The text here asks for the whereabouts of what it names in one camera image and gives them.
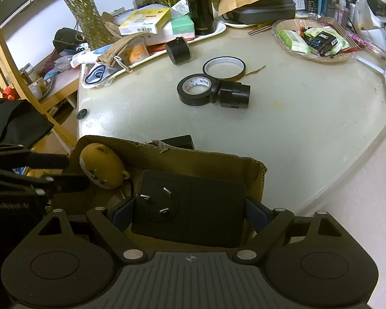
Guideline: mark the white plastic bag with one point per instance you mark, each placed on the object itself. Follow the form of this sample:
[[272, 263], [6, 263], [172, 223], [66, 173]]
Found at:
[[370, 19]]

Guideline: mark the wooden chopsticks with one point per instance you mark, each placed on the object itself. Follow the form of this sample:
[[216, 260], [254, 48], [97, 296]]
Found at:
[[260, 29]]

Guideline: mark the red flat packet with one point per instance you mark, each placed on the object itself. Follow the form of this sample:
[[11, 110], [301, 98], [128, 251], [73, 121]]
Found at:
[[156, 49]]

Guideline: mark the green wipes pack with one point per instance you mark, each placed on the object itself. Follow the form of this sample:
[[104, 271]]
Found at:
[[292, 41]]

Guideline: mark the white plate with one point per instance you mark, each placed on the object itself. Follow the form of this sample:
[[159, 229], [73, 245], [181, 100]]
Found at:
[[238, 24]]

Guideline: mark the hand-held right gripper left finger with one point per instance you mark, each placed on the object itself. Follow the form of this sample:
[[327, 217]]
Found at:
[[125, 214]]

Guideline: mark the small black carton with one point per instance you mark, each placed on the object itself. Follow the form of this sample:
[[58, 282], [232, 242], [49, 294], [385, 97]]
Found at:
[[323, 43]]

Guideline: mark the orange packet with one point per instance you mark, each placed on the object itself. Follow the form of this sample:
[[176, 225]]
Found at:
[[136, 54]]

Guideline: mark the yellow carton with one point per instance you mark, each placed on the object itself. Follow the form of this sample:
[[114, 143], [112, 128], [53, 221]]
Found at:
[[141, 21]]

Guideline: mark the brown cloth pouch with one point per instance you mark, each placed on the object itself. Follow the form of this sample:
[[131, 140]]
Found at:
[[115, 50]]

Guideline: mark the black thermos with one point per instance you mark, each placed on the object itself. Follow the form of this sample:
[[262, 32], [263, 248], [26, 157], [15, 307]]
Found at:
[[197, 6]]

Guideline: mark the wicker basket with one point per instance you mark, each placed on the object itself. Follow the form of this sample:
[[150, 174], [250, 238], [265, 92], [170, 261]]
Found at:
[[315, 58]]

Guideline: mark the white tray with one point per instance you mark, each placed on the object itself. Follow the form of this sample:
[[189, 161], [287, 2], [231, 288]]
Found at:
[[218, 29]]

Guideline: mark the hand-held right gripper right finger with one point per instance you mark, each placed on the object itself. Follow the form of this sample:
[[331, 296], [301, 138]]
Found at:
[[257, 214]]

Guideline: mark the green tissue pack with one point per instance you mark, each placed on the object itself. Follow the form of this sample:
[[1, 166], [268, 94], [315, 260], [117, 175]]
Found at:
[[180, 27]]

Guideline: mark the tall glass vase green stems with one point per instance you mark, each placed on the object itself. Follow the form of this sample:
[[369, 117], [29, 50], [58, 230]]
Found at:
[[90, 16]]

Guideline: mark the pink bottle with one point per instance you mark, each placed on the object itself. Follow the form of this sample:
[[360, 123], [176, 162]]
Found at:
[[342, 13]]

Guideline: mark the light green packet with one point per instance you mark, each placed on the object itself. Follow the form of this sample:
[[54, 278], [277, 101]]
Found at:
[[342, 40]]

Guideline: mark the yellow bear toy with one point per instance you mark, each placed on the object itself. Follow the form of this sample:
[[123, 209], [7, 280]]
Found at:
[[103, 167]]

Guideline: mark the black bag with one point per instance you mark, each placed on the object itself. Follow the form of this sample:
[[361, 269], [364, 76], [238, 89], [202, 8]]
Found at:
[[67, 38]]

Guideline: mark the black cylindrical adapter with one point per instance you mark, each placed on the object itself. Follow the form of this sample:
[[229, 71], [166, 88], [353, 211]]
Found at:
[[234, 95]]

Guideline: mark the black cloth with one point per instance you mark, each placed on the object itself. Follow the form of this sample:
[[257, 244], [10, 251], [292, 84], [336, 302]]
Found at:
[[16, 119]]

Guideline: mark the amber tape roll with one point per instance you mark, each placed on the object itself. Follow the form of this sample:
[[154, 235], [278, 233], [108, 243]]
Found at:
[[223, 78]]

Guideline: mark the blue rimmed white pouch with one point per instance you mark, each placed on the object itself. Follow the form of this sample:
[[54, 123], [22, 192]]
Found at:
[[96, 75]]

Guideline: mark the black power adapter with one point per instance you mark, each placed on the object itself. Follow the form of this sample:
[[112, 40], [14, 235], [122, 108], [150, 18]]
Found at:
[[206, 212]]

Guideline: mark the small black block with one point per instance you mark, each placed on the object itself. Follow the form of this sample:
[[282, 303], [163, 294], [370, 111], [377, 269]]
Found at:
[[177, 142]]

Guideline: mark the black zip case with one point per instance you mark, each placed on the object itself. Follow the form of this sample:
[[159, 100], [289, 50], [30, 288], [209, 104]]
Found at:
[[263, 13]]

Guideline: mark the pink patterned plastic bag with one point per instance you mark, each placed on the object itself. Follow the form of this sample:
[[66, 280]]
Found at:
[[363, 40]]

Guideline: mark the dark green round cap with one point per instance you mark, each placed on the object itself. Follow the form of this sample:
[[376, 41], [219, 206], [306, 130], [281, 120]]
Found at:
[[82, 114]]

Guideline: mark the black tape roll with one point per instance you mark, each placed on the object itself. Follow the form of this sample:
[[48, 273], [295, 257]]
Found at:
[[183, 95]]

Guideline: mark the blue carton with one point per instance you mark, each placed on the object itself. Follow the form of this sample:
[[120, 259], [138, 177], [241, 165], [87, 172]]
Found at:
[[328, 1]]

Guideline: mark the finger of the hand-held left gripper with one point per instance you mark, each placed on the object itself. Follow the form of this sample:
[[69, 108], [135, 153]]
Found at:
[[45, 161], [70, 183]]

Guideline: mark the brown cardboard box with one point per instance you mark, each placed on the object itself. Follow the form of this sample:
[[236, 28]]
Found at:
[[196, 164]]

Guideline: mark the wooden chair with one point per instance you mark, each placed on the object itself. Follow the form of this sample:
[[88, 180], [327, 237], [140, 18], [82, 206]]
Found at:
[[6, 58]]

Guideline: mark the white tube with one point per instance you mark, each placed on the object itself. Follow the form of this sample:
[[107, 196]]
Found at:
[[82, 59]]

